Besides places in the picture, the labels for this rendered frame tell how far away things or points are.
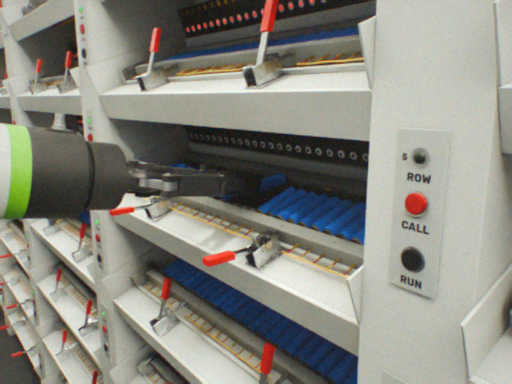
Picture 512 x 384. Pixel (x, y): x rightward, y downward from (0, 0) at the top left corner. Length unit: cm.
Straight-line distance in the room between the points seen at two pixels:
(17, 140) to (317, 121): 28
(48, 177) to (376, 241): 30
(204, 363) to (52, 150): 40
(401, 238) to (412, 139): 8
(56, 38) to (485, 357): 145
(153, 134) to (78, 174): 47
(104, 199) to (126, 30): 48
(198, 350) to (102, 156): 37
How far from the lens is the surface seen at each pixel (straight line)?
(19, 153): 46
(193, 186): 52
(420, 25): 35
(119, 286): 96
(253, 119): 49
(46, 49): 159
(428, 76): 34
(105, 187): 49
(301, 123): 44
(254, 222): 56
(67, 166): 47
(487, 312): 36
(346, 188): 59
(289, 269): 50
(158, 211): 73
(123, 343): 102
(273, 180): 64
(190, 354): 74
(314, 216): 55
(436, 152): 34
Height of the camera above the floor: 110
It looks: 12 degrees down
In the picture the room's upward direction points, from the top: straight up
